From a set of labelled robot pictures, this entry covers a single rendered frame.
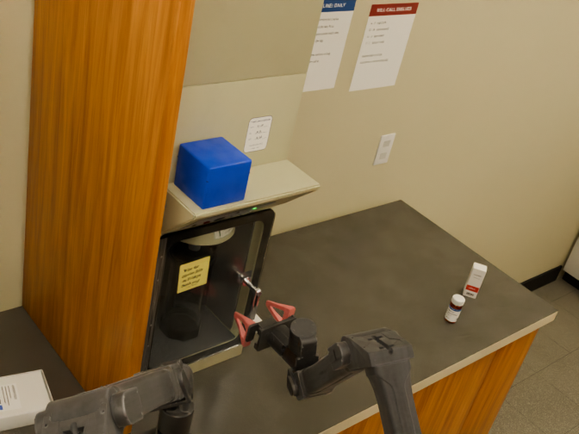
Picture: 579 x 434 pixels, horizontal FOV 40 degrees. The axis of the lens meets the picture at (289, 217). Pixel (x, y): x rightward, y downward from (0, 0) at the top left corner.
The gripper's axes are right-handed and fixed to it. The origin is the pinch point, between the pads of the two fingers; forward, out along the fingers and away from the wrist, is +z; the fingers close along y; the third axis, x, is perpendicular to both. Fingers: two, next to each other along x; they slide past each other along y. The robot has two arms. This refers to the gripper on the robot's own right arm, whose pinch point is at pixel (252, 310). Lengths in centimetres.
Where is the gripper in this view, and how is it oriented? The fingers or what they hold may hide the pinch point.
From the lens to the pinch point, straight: 183.6
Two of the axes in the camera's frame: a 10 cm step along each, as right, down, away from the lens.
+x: -2.2, 8.2, 5.3
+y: -7.5, 2.1, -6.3
